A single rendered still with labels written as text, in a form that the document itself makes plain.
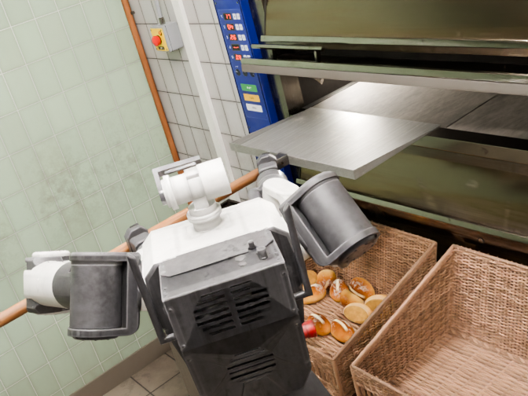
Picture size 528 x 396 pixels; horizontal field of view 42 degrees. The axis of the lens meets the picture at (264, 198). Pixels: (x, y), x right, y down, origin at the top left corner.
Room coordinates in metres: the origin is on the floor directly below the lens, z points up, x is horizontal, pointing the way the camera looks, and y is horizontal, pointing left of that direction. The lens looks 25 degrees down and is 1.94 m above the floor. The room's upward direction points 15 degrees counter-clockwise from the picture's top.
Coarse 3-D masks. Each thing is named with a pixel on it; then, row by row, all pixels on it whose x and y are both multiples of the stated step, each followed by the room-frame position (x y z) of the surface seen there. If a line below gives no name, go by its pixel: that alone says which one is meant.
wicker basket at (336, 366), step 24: (384, 240) 1.90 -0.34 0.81; (408, 240) 1.82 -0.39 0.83; (432, 240) 1.75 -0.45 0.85; (312, 264) 2.15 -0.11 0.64; (360, 264) 1.98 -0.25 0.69; (384, 264) 1.89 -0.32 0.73; (432, 264) 1.72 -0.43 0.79; (384, 288) 1.88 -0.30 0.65; (408, 288) 1.66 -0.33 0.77; (432, 288) 1.72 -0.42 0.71; (312, 312) 1.94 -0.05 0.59; (336, 312) 1.90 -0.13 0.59; (384, 312) 1.60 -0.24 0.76; (360, 336) 1.55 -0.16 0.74; (312, 360) 1.57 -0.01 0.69; (336, 360) 1.50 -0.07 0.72; (336, 384) 1.56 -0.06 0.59
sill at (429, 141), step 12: (432, 132) 1.78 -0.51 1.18; (444, 132) 1.75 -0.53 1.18; (456, 132) 1.73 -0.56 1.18; (468, 132) 1.71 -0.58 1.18; (420, 144) 1.79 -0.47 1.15; (432, 144) 1.75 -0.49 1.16; (444, 144) 1.72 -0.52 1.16; (456, 144) 1.68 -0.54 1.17; (468, 144) 1.65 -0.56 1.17; (480, 144) 1.62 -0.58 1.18; (492, 144) 1.60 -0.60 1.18; (504, 144) 1.58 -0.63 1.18; (516, 144) 1.56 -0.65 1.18; (492, 156) 1.59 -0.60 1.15; (504, 156) 1.56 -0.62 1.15; (516, 156) 1.53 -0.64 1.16
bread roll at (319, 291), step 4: (312, 284) 2.01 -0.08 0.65; (316, 284) 2.01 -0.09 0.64; (320, 284) 2.02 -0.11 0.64; (312, 288) 2.00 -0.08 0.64; (316, 288) 2.00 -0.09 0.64; (320, 288) 2.00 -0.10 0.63; (324, 288) 2.01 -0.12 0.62; (316, 292) 1.99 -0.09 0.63; (320, 292) 1.99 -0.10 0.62; (324, 292) 2.00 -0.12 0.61; (312, 296) 1.98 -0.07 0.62; (316, 296) 1.98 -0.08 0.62; (320, 296) 1.98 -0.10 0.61; (324, 296) 2.00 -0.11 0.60; (304, 300) 1.98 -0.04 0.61; (308, 300) 1.98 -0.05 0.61; (312, 300) 1.97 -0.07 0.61; (316, 300) 1.98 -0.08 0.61; (320, 300) 1.98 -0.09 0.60
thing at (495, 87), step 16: (384, 64) 1.80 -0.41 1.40; (400, 64) 1.77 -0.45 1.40; (416, 64) 1.74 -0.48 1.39; (432, 64) 1.71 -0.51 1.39; (448, 64) 1.68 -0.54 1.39; (464, 64) 1.65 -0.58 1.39; (480, 64) 1.62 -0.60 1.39; (496, 64) 1.59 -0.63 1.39; (512, 64) 1.57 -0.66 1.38; (352, 80) 1.76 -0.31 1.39; (368, 80) 1.71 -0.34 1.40; (384, 80) 1.67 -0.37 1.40; (400, 80) 1.62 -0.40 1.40; (416, 80) 1.58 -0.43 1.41; (432, 80) 1.54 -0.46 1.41; (448, 80) 1.50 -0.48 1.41; (464, 80) 1.47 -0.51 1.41
